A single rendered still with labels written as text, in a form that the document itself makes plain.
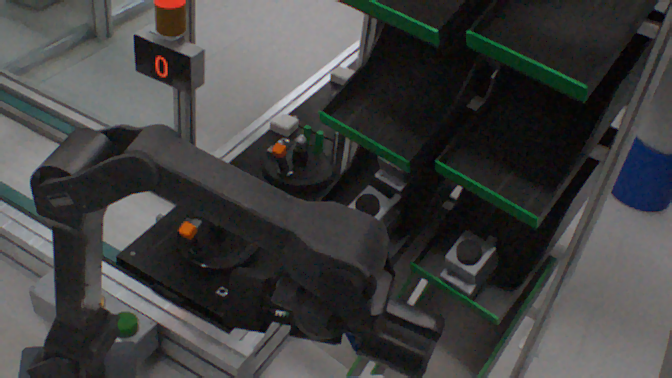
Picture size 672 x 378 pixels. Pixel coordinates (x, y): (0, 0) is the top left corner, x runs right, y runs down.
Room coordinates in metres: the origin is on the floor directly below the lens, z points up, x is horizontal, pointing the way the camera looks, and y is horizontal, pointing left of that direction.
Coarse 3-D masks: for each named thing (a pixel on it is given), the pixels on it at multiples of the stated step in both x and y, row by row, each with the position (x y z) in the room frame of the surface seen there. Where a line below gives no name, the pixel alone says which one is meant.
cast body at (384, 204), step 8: (368, 192) 0.69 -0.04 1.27; (376, 192) 0.69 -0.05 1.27; (360, 200) 0.68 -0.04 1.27; (368, 200) 0.67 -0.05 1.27; (376, 200) 0.67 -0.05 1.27; (384, 200) 0.68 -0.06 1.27; (392, 200) 0.72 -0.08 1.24; (400, 200) 0.72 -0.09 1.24; (360, 208) 0.67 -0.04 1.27; (368, 208) 0.66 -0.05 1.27; (376, 208) 0.66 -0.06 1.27; (384, 208) 0.67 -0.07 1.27; (392, 208) 0.68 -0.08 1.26; (376, 216) 0.66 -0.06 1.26; (384, 216) 0.67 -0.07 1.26; (392, 216) 0.68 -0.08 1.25; (400, 216) 0.70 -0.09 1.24; (392, 224) 0.68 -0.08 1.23; (392, 232) 0.69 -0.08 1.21
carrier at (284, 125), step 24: (288, 120) 1.22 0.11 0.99; (264, 144) 1.16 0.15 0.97; (312, 144) 1.15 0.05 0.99; (336, 144) 1.09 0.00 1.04; (240, 168) 1.07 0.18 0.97; (264, 168) 1.06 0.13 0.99; (312, 168) 1.08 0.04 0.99; (336, 168) 1.11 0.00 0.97; (288, 192) 1.02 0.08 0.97; (312, 192) 1.03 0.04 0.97
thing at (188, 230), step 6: (186, 222) 0.80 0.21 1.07; (192, 222) 0.81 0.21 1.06; (198, 222) 0.81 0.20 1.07; (180, 228) 0.79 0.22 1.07; (186, 228) 0.79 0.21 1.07; (192, 228) 0.79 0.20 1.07; (198, 228) 0.80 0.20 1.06; (186, 234) 0.78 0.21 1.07; (192, 234) 0.79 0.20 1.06; (192, 240) 0.79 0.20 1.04; (198, 240) 0.80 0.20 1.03; (192, 246) 0.80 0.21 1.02; (198, 246) 0.80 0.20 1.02; (198, 252) 0.80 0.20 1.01
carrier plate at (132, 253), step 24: (168, 216) 0.91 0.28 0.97; (144, 240) 0.85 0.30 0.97; (168, 240) 0.85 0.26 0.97; (120, 264) 0.80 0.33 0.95; (144, 264) 0.79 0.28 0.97; (168, 264) 0.80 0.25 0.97; (264, 264) 0.83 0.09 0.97; (168, 288) 0.76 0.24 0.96; (192, 288) 0.76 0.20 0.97; (216, 288) 0.77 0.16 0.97; (216, 312) 0.72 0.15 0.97
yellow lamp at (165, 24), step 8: (160, 8) 1.03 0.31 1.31; (168, 8) 1.02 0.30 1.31; (176, 8) 1.03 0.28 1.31; (184, 8) 1.04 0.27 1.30; (160, 16) 1.02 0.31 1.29; (168, 16) 1.02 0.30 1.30; (176, 16) 1.03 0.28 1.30; (184, 16) 1.04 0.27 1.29; (160, 24) 1.03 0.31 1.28; (168, 24) 1.02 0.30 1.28; (176, 24) 1.03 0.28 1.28; (184, 24) 1.04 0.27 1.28; (160, 32) 1.03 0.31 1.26; (168, 32) 1.02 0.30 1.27; (176, 32) 1.03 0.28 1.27
